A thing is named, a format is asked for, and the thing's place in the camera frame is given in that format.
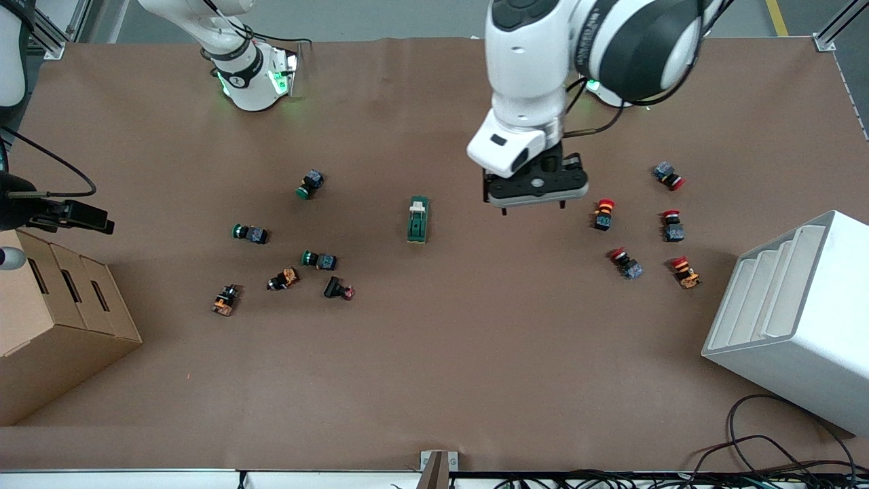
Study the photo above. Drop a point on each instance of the red mushroom button grey block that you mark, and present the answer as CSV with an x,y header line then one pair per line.
x,y
669,175
626,263
673,227

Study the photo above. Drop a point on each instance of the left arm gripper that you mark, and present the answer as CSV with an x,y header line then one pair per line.
x,y
551,164

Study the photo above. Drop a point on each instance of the black button orange contact block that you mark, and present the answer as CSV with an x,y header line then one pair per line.
x,y
283,278
225,299

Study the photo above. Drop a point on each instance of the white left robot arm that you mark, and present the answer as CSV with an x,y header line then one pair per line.
x,y
529,61

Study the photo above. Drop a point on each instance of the green push button switch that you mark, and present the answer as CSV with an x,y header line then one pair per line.
x,y
250,233
319,259
310,183

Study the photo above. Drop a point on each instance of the metal table bracket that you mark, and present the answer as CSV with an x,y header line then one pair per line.
x,y
438,468

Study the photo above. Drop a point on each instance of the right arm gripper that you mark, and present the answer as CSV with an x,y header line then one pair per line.
x,y
15,202

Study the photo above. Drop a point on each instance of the black switch red lamp block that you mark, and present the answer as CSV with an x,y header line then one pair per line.
x,y
337,288

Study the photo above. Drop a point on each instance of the red mushroom button orange block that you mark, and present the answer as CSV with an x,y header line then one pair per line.
x,y
603,214
685,272

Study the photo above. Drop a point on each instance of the brown paper table cover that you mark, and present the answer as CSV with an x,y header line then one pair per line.
x,y
475,339

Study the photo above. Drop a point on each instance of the white stepped storage rack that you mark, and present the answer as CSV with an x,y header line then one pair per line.
x,y
815,339

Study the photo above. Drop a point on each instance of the aluminium frame profile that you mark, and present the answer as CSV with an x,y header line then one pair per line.
x,y
831,37
51,49

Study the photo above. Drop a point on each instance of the white table edge rail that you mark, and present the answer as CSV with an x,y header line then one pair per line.
x,y
136,481

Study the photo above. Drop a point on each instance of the brown cardboard box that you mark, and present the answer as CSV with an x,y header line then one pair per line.
x,y
54,367

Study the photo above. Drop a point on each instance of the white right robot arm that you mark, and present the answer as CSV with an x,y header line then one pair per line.
x,y
251,88

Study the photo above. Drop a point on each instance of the green load switch white lever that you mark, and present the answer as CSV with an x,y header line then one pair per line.
x,y
418,227

